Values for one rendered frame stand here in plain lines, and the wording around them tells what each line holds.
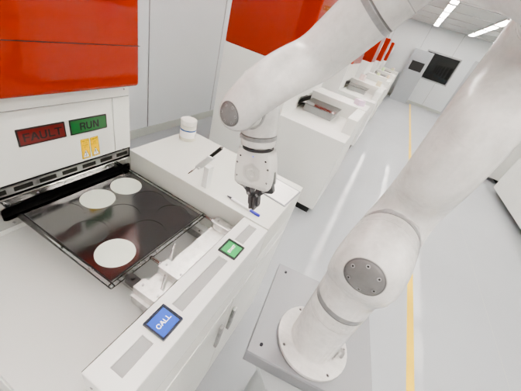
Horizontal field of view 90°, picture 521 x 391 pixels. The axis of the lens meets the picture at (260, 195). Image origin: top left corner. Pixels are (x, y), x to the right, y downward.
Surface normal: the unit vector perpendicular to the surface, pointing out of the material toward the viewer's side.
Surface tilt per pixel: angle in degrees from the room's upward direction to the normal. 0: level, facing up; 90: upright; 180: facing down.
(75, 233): 0
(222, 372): 0
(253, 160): 88
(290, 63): 53
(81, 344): 0
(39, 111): 90
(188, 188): 90
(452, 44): 90
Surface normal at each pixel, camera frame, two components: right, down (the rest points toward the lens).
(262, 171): -0.38, 0.42
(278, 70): 0.03, 0.04
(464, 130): -0.76, 0.08
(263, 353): 0.27, -0.80
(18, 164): 0.85, 0.46
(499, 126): -0.27, 0.14
